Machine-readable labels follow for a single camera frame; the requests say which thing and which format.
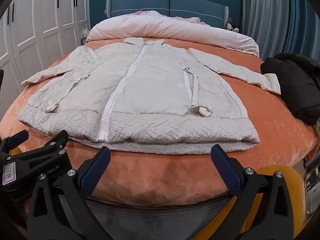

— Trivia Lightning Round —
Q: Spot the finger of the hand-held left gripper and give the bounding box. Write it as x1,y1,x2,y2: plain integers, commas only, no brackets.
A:
0,129,29,155
6,129,70,167

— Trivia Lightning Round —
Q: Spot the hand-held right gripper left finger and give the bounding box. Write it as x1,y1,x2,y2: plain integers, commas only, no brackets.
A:
26,146,112,240

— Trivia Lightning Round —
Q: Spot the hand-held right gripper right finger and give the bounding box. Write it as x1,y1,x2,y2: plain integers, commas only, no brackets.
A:
211,144,295,240

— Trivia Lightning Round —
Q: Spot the white quilted jacket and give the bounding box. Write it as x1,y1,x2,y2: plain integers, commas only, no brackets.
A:
17,37,282,154

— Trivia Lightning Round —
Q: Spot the orange plush blanket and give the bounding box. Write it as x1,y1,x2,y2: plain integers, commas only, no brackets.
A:
0,39,320,207

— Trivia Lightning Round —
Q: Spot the white wardrobe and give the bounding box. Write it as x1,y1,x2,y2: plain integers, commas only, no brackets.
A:
0,0,90,120

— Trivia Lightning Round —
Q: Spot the pink duvet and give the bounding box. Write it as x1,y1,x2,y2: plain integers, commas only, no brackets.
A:
86,10,260,57

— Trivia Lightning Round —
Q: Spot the grey blue curtain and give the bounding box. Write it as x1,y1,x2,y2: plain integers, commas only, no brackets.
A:
241,0,320,63

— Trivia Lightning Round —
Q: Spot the blue bed headboard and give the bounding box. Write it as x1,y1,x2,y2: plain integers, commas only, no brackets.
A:
105,0,229,29

